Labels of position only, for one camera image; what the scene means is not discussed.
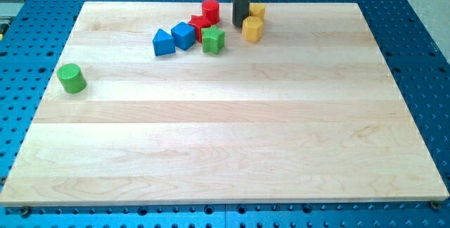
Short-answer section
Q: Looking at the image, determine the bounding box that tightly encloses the green star block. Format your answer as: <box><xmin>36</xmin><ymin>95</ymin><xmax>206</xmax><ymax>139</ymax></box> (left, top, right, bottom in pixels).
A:
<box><xmin>201</xmin><ymin>25</ymin><xmax>225</xmax><ymax>54</ymax></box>

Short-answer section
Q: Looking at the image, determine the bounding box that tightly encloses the blue cube block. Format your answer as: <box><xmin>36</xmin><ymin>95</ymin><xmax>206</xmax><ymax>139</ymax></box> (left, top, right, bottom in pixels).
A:
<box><xmin>171</xmin><ymin>22</ymin><xmax>196</xmax><ymax>51</ymax></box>

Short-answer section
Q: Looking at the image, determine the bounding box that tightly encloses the yellow hexagon block front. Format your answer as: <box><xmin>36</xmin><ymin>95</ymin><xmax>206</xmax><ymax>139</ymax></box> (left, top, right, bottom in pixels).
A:
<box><xmin>242</xmin><ymin>16</ymin><xmax>264</xmax><ymax>42</ymax></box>

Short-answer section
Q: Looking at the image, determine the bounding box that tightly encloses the red star block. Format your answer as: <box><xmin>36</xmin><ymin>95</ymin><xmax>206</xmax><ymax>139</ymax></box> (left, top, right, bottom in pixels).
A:
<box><xmin>188</xmin><ymin>15</ymin><xmax>212</xmax><ymax>43</ymax></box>

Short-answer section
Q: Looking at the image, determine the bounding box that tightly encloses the blue triangle block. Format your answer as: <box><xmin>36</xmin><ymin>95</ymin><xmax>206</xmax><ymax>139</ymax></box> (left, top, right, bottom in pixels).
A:
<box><xmin>153</xmin><ymin>29</ymin><xmax>176</xmax><ymax>56</ymax></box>

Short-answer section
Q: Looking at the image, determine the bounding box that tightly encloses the light wooden board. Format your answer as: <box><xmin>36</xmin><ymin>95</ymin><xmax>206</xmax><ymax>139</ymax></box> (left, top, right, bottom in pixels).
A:
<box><xmin>1</xmin><ymin>1</ymin><xmax>449</xmax><ymax>206</ymax></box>

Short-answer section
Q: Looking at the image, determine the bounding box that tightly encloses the red cylinder block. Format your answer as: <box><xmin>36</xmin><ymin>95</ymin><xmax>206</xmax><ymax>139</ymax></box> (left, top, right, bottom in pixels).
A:
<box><xmin>201</xmin><ymin>0</ymin><xmax>220</xmax><ymax>25</ymax></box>

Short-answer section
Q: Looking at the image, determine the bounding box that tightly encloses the yellow block behind rod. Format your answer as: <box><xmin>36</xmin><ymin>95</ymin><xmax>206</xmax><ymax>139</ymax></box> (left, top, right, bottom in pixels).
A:
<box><xmin>249</xmin><ymin>3</ymin><xmax>266</xmax><ymax>21</ymax></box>

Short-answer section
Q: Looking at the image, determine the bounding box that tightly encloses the green cylinder block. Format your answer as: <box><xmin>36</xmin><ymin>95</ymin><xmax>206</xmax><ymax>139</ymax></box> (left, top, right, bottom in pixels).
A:
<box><xmin>56</xmin><ymin>63</ymin><xmax>87</xmax><ymax>94</ymax></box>

